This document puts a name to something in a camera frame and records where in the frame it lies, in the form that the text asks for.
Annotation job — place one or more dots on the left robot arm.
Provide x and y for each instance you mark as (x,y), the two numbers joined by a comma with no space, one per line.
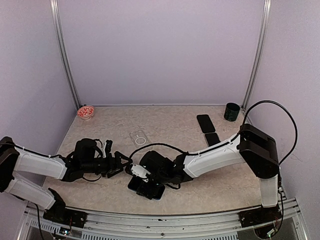
(87,158)

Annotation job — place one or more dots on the front aluminium rail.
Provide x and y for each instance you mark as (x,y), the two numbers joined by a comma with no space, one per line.
(224,225)

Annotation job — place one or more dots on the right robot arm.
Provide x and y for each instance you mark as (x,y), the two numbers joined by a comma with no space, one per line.
(251,146)

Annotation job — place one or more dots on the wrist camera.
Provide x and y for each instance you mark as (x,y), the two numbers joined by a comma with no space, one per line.
(106,148)
(140,172)

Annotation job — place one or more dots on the red white patterned bowl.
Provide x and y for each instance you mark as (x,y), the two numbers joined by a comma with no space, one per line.
(86,112)

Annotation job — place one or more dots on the teal-edged smartphone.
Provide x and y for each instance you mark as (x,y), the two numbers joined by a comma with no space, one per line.
(212,138)

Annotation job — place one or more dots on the clear magsafe case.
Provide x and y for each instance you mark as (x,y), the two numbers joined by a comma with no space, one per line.
(139,138)

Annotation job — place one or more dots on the aluminium frame post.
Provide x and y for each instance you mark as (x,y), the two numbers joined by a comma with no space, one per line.
(258,53)
(54,5)

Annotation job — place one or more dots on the dark green cup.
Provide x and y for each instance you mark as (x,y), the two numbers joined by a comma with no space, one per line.
(231,111)

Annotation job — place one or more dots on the blue-edged smartphone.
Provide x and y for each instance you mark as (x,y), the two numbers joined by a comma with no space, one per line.
(132,185)

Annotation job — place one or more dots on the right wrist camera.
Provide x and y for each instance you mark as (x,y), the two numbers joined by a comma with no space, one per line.
(140,172)

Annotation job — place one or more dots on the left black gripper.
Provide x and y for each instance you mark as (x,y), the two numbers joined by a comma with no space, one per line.
(112,167)

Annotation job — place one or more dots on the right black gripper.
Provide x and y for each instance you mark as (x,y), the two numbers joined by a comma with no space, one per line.
(145,190)

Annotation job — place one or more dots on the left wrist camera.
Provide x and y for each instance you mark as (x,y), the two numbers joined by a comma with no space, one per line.
(106,148)

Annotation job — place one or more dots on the right aluminium frame post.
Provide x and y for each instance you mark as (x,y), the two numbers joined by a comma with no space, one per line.
(258,53)

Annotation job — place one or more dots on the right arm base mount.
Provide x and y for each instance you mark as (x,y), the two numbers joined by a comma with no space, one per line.
(259,216)

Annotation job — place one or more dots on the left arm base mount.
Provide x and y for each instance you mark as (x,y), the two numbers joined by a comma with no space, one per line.
(66,215)

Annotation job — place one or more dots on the left aluminium frame post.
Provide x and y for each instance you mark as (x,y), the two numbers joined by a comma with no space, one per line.
(54,5)

